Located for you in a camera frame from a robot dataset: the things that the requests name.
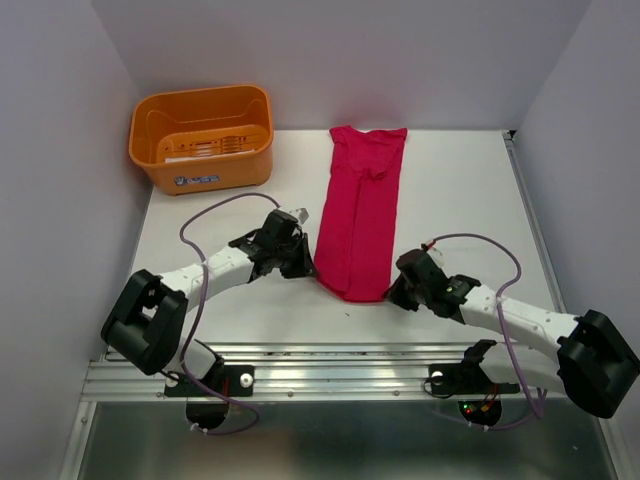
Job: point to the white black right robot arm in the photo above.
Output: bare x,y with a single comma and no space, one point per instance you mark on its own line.
583,357

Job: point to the red t-shirt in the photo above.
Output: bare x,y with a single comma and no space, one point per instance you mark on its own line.
355,243

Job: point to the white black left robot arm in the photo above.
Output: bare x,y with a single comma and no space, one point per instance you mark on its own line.
145,325

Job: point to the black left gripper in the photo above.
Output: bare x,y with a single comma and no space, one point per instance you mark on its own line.
305,267

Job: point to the aluminium rail frame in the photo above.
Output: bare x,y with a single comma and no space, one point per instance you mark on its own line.
338,385

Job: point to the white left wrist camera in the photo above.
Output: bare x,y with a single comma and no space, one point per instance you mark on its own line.
300,214

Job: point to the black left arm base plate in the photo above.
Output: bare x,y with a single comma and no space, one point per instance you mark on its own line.
235,380

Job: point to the orange plastic basket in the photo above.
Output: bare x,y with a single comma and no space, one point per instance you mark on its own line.
201,140

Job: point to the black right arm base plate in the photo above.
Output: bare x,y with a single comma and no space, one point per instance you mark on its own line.
451,379

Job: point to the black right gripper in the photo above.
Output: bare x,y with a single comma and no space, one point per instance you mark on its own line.
395,295

